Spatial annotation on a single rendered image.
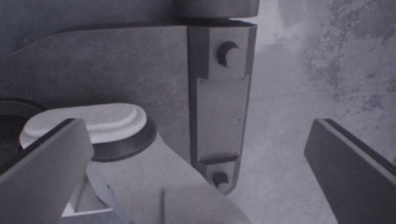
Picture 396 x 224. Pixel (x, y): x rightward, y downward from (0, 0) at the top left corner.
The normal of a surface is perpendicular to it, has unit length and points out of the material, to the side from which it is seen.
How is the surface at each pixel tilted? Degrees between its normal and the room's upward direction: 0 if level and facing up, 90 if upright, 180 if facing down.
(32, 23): 0
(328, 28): 0
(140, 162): 90
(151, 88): 0
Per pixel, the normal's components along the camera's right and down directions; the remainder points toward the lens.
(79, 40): 0.18, 0.48
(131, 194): 0.00, -0.87
